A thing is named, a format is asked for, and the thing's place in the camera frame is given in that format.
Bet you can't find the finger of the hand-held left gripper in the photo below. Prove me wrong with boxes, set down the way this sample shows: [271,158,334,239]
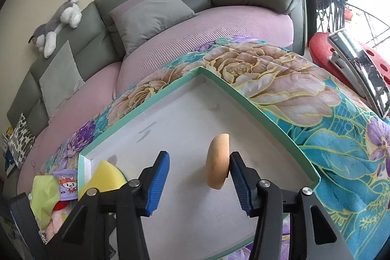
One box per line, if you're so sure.
[9,192,46,260]

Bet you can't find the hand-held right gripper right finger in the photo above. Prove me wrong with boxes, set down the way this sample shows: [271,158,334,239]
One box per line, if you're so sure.
[229,151,355,260]

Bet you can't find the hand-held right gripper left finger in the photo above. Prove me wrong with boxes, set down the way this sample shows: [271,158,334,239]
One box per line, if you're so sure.
[62,151,170,260]

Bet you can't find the tan round sponge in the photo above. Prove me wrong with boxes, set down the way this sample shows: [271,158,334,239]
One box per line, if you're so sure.
[206,134,231,190]

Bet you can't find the green-edged white cardboard box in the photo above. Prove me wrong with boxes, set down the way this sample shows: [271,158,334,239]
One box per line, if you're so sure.
[78,66,321,260]

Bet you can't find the pink cloth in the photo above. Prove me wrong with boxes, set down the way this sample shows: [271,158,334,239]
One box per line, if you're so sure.
[39,208,72,244]

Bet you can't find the yellow-green cloth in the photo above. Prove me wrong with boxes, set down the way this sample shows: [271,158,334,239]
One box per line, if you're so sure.
[30,175,60,230]

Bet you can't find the small red item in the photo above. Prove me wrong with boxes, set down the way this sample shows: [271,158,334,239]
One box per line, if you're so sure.
[52,201,72,212]

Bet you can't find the yellow sponge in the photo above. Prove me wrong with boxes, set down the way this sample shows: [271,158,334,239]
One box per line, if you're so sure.
[78,160,128,202]

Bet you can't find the purple cartoon pouch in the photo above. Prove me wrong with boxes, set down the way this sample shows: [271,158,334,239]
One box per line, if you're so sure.
[53,169,80,202]

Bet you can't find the blue clothes pile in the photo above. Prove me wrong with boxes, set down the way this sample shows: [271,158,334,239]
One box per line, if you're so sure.
[0,150,16,178]

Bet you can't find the black and white patterned cushion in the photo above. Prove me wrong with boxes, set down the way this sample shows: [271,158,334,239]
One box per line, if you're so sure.
[8,113,36,170]

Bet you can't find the floral blanket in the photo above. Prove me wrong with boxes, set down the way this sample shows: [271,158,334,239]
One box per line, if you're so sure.
[30,35,390,260]

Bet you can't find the plain grey cushion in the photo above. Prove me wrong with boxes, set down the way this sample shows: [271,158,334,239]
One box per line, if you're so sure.
[39,41,86,120]

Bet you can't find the pink sofa seat cover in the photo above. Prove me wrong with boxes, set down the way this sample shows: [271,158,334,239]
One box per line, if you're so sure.
[17,6,294,196]

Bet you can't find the silver phone stand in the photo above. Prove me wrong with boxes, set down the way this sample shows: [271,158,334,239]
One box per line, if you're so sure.
[327,51,366,87]

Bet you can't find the red plastic stool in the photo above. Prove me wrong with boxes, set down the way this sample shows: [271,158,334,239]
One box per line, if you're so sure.
[308,31,390,96]

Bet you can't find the grey and pink cushion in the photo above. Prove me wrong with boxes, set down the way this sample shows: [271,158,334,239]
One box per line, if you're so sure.
[110,0,200,56]

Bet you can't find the smartphone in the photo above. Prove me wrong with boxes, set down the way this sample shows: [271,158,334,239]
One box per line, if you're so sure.
[328,29,390,119]

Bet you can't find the grey and white plush dog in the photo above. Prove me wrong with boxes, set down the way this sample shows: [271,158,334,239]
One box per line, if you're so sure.
[29,0,83,59]

